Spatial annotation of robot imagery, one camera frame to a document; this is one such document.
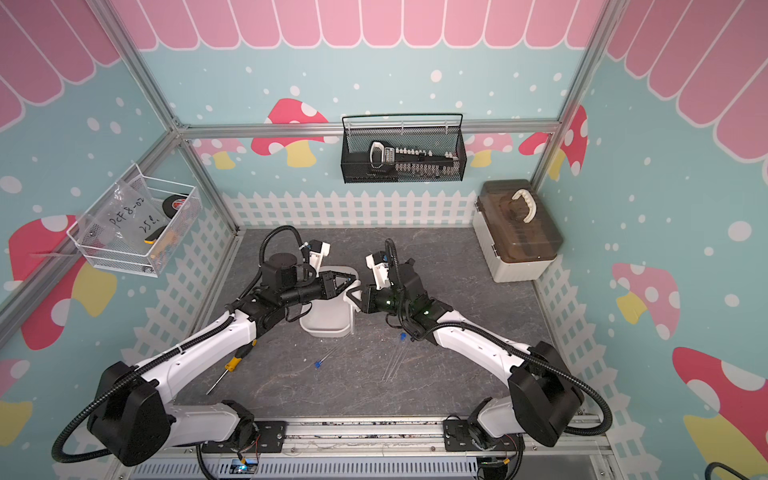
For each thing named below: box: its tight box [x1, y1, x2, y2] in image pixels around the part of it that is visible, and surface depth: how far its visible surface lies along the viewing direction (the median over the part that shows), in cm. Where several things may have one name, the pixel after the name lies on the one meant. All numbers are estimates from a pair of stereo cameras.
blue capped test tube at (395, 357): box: [382, 332, 407, 382], surface depth 89 cm
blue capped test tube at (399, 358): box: [386, 332, 409, 382], surface depth 88 cm
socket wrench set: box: [368, 140, 461, 177], surface depth 91 cm
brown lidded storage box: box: [472, 179, 563, 283], surface depth 101 cm
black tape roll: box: [162, 194, 188, 219], surface depth 82 cm
